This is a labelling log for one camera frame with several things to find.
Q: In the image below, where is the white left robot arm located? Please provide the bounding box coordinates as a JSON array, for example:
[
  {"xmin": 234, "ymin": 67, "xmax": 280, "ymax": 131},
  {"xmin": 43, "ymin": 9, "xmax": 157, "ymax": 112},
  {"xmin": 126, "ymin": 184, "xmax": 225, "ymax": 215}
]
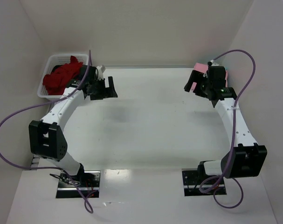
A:
[{"xmin": 29, "ymin": 65, "xmax": 117, "ymax": 178}]

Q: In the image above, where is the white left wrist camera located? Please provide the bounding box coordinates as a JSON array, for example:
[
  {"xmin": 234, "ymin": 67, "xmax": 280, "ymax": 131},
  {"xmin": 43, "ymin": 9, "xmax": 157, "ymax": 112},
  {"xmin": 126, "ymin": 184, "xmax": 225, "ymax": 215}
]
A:
[{"xmin": 97, "ymin": 65, "xmax": 106, "ymax": 74}]

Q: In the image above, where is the white plastic basket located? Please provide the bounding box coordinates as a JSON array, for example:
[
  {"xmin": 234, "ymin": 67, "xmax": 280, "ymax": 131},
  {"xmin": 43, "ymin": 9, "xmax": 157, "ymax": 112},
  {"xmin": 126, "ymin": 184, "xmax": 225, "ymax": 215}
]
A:
[{"xmin": 37, "ymin": 53, "xmax": 89, "ymax": 100}]

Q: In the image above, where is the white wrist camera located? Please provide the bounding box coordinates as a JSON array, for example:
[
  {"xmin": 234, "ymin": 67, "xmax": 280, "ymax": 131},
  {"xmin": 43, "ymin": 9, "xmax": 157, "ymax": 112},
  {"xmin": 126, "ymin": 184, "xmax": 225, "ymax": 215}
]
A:
[
  {"xmin": 207, "ymin": 60, "xmax": 219, "ymax": 67},
  {"xmin": 97, "ymin": 65, "xmax": 106, "ymax": 74}
]

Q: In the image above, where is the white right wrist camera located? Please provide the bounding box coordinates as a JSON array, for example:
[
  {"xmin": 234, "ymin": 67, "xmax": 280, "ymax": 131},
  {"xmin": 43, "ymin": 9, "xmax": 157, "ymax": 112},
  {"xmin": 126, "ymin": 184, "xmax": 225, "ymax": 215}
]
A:
[{"xmin": 207, "ymin": 60, "xmax": 219, "ymax": 67}]

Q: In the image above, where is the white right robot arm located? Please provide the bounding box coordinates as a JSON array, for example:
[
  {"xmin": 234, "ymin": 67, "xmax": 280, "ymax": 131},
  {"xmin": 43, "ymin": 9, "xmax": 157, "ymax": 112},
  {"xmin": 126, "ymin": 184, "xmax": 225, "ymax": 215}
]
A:
[{"xmin": 184, "ymin": 65, "xmax": 267, "ymax": 179}]

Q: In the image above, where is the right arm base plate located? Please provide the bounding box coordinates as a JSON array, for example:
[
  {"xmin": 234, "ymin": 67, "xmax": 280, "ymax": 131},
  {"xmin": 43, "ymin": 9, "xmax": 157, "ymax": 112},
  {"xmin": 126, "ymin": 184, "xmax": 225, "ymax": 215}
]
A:
[{"xmin": 182, "ymin": 169, "xmax": 227, "ymax": 196}]

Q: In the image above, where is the folded pink t shirt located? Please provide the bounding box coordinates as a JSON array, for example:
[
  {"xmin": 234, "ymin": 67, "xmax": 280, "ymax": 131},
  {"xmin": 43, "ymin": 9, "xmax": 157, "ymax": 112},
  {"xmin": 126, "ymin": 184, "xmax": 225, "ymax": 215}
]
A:
[{"xmin": 191, "ymin": 63, "xmax": 228, "ymax": 91}]

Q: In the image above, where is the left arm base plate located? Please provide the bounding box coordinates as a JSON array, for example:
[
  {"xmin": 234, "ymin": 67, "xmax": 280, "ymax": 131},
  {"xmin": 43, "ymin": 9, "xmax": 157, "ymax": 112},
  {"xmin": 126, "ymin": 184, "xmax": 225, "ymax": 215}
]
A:
[{"xmin": 50, "ymin": 171, "xmax": 101, "ymax": 199}]

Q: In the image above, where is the dark red t shirt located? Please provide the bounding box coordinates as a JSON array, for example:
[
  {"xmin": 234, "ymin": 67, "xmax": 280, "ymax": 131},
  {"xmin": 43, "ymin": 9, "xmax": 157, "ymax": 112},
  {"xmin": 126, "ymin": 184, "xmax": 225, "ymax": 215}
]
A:
[{"xmin": 42, "ymin": 56, "xmax": 83, "ymax": 95}]

